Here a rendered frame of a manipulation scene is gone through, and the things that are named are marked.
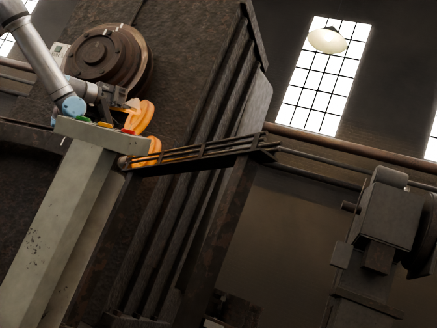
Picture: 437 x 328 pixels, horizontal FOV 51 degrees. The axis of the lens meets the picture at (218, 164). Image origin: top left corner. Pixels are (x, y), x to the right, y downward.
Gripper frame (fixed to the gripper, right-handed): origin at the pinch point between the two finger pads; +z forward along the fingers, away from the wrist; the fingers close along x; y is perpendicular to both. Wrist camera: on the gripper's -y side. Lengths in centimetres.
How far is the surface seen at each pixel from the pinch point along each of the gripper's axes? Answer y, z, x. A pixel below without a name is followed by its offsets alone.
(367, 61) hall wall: 290, 610, 366
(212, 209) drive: -32, 88, 61
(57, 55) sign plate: 36, -12, 89
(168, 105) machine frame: 13.9, 27.6, 29.5
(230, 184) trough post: -25, 0, -64
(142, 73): 24.8, 11.3, 29.5
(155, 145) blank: -11.9, 5.1, -7.1
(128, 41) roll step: 39, 5, 37
